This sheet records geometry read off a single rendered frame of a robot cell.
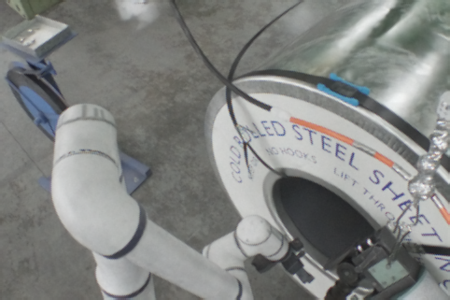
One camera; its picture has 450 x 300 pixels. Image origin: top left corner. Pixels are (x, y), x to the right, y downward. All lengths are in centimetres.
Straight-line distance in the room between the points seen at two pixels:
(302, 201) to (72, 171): 111
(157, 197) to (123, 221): 185
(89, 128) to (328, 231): 116
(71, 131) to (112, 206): 17
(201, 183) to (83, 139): 184
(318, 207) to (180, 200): 105
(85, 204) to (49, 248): 195
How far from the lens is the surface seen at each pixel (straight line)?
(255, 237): 111
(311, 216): 168
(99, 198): 69
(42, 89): 210
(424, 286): 109
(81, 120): 79
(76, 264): 250
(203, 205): 245
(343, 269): 115
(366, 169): 104
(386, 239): 108
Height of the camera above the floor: 200
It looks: 47 degrees down
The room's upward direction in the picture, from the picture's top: 10 degrees counter-clockwise
